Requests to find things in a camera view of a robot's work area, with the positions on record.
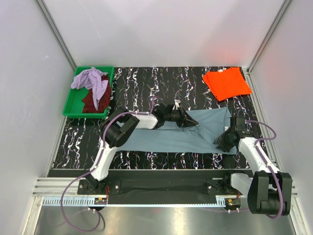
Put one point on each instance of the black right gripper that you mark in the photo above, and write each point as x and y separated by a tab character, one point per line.
219	140

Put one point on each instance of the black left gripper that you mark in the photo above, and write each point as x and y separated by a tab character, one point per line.
185	120

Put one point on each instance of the grey blue t shirt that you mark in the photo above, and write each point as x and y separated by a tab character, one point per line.
171	139

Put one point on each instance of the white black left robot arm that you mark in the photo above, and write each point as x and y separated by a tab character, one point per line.
122	124

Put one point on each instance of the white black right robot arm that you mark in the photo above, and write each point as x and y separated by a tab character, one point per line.
268	192

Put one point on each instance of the folded orange t shirt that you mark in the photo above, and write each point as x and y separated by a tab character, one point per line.
226	83

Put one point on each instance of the lilac t shirt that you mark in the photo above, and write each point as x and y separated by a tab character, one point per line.
91	79

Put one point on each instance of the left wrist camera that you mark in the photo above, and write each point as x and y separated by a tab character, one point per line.
177	105

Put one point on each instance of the right corner frame post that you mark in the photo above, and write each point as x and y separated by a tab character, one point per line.
269	34

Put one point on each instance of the corner frame post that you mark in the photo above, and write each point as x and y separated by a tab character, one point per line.
55	31
269	34

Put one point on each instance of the aluminium frame rail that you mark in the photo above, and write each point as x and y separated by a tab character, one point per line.
57	186

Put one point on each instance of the white slotted cable duct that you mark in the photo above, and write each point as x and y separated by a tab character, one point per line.
80	201

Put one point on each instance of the left corner frame post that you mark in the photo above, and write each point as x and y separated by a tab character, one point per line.
55	31

